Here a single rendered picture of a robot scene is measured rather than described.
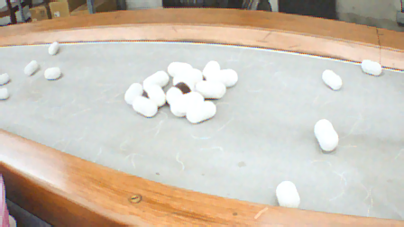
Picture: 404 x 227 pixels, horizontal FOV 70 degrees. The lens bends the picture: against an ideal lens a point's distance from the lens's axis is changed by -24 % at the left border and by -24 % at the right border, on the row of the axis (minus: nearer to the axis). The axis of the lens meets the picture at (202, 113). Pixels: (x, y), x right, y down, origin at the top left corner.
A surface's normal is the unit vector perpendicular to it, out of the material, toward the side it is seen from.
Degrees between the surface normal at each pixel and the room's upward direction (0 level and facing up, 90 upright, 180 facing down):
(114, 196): 0
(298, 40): 45
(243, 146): 0
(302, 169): 0
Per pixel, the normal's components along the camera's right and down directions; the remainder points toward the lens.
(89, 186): -0.12, -0.81
